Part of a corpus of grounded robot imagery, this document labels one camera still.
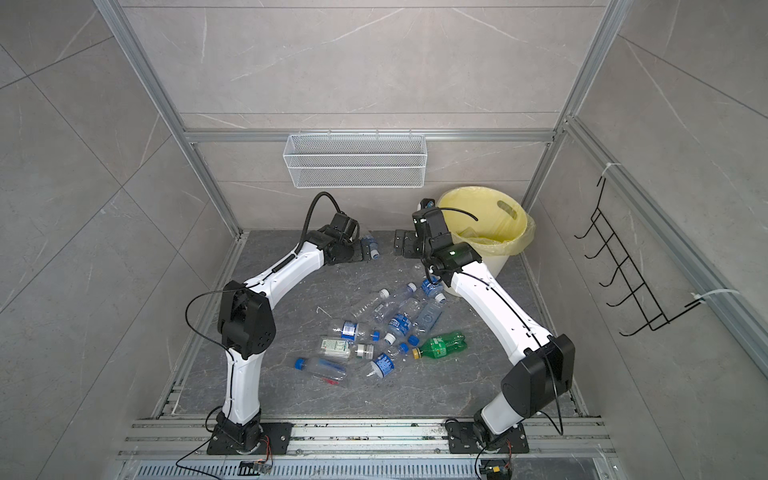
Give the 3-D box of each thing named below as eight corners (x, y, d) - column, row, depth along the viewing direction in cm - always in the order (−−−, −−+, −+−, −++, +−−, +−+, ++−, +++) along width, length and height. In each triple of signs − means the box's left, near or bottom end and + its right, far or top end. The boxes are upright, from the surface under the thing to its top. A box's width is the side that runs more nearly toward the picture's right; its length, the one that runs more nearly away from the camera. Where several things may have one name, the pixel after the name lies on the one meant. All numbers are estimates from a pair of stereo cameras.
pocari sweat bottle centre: (379, 338, 91) (379, 332, 87) (408, 301, 100) (408, 293, 96) (396, 350, 89) (396, 343, 85) (424, 310, 97) (425, 303, 94)
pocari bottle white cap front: (369, 376, 84) (368, 371, 80) (382, 350, 89) (381, 344, 85) (385, 384, 83) (385, 379, 79) (397, 358, 87) (398, 352, 84)
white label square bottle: (322, 359, 87) (319, 353, 83) (324, 343, 90) (321, 336, 87) (350, 359, 87) (348, 353, 83) (351, 343, 90) (349, 336, 87)
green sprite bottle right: (415, 366, 87) (416, 359, 83) (410, 349, 90) (411, 342, 86) (465, 352, 89) (469, 345, 85) (458, 336, 93) (461, 329, 89)
